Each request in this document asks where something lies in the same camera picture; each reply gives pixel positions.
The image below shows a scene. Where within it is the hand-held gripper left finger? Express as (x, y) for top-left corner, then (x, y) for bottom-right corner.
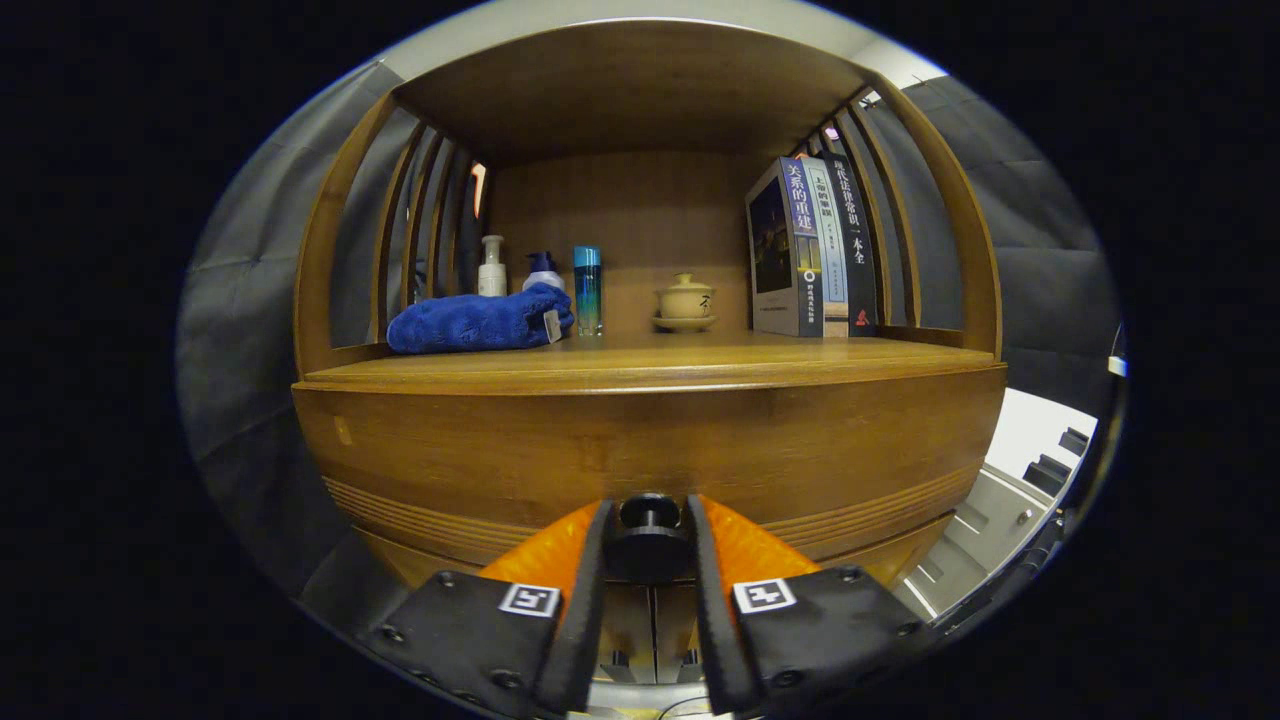
(362, 498), (614, 719)

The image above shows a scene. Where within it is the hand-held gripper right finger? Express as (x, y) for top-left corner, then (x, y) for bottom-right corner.
(685, 494), (931, 716)

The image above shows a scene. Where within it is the wooden drawer with black knob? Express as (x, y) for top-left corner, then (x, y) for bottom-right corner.
(293, 383), (1008, 589)

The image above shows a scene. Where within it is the wooden countertop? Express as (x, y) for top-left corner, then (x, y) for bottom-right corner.
(298, 330), (1006, 396)

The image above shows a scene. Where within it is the white side cabinet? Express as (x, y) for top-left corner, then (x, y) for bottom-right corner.
(890, 387), (1101, 621)

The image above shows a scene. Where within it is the wooden cabinet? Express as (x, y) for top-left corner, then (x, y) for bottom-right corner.
(292, 18), (1009, 691)

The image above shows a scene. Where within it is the blue towel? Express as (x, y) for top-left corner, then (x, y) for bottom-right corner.
(386, 282), (576, 355)

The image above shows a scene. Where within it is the beige lidded teacup with saucer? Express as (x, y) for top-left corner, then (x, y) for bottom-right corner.
(651, 272), (719, 334)

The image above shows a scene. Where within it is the teal blue bottle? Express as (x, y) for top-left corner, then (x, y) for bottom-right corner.
(572, 246), (604, 338)

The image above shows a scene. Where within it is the white pump bottle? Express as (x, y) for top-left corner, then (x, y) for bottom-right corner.
(477, 235), (508, 298)

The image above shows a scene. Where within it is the book with purple spine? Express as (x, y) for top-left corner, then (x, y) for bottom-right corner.
(745, 156), (826, 339)

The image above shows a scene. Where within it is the book with pale spine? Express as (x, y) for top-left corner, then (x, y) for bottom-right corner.
(800, 157), (851, 339)

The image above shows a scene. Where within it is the book with black spine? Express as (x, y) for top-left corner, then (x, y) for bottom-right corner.
(822, 150), (879, 338)

